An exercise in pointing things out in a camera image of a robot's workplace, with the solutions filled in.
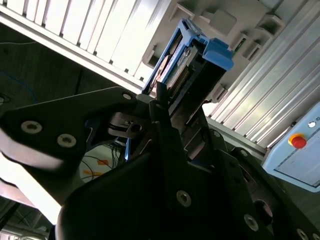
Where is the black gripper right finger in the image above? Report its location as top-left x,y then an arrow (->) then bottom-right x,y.
183,111 -> 320,240

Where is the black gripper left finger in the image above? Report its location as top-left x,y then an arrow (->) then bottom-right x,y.
0,81 -> 198,211

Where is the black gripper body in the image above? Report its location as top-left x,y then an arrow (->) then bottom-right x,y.
56,152 -> 273,240

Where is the hard disk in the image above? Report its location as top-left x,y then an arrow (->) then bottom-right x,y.
141,18 -> 235,118

